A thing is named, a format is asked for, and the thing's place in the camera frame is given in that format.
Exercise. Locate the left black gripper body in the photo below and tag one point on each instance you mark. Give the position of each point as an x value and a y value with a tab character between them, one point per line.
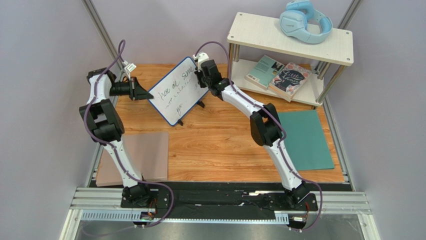
124	88

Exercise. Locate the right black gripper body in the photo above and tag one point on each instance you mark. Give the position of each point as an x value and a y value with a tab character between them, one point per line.
203	77

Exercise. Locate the blue framed whiteboard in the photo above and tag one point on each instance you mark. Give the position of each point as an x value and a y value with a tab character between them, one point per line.
177	92

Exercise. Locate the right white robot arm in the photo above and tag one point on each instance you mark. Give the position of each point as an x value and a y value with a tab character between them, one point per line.
265	127

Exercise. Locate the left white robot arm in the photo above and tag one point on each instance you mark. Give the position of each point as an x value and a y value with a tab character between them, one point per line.
105	126

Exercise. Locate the teal paperback book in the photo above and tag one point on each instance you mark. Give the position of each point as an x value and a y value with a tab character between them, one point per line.
264	72

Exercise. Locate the white two-tier shelf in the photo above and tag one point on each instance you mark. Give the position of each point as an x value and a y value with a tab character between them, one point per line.
263	33

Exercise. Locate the pink mat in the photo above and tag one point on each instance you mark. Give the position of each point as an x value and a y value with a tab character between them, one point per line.
149	153

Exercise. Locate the Little Women book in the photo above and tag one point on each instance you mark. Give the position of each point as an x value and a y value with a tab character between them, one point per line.
289	80

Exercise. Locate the light blue headphones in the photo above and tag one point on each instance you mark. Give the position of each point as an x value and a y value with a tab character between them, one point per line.
293	22

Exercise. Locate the green mat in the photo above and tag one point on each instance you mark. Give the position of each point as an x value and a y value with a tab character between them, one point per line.
305	140

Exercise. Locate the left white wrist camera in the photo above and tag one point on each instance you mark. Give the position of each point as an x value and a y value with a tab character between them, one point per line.
128	68

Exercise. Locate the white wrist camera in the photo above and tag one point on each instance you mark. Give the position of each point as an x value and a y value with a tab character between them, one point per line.
128	68
200	58

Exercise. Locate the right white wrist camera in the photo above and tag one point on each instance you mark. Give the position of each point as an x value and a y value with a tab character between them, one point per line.
200	58

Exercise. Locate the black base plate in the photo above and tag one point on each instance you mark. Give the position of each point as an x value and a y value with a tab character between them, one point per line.
234	200

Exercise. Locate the aluminium frame rail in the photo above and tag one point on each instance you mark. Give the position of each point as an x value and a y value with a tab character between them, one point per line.
96	204

